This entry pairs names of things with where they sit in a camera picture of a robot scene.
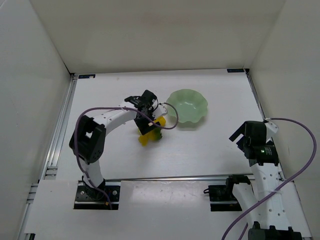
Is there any peeled fake lemon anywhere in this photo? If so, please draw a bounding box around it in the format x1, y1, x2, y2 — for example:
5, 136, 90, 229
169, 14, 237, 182
138, 130, 151, 147

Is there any green yellow fake mango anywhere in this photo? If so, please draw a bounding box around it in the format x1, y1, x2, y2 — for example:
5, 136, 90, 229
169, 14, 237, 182
148, 127, 163, 142

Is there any yellow fake pear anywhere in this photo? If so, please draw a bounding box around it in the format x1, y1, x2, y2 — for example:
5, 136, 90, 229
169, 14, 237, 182
154, 116, 166, 127

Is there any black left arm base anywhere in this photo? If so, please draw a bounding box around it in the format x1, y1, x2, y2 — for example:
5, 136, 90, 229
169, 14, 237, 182
73, 181, 121, 211

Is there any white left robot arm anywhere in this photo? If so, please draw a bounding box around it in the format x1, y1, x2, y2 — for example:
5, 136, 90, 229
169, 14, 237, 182
69, 90, 168, 194

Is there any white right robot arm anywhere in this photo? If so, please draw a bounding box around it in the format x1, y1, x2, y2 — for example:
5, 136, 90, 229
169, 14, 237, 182
227, 121, 303, 240

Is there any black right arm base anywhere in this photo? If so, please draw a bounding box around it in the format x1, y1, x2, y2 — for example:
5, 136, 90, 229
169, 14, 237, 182
203, 174, 251, 212

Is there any green scalloped fruit bowl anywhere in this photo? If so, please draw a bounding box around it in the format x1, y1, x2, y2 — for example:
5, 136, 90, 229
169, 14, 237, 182
166, 89, 208, 123

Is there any blue label right corner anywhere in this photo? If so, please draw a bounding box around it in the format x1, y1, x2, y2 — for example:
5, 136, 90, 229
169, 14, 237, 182
226, 68, 245, 73

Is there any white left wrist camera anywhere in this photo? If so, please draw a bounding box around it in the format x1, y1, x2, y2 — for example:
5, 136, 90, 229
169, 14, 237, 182
152, 102, 168, 119

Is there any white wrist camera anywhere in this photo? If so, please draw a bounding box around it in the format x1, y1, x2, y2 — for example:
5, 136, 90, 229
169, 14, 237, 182
152, 102, 168, 119
263, 118, 279, 142

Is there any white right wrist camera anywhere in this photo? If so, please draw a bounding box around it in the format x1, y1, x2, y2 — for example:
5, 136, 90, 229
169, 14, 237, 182
263, 118, 279, 142

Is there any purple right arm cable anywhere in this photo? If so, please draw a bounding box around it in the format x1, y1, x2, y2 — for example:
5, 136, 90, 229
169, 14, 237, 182
221, 117, 317, 240

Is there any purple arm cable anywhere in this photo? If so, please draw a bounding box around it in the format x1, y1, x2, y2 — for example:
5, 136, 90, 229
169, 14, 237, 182
221, 117, 317, 240
72, 101, 179, 208

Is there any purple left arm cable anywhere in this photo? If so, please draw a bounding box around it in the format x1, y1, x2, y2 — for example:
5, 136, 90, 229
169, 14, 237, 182
72, 101, 179, 208

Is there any aluminium frame rail right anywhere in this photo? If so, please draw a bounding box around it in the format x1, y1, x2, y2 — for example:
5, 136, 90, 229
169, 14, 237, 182
249, 67, 320, 240

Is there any aluminium frame rail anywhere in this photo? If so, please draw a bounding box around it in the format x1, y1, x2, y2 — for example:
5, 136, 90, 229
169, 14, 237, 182
17, 73, 78, 240
249, 67, 320, 240

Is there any aluminium frame rail left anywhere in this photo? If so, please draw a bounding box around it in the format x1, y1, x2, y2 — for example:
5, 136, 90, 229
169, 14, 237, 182
17, 73, 78, 240

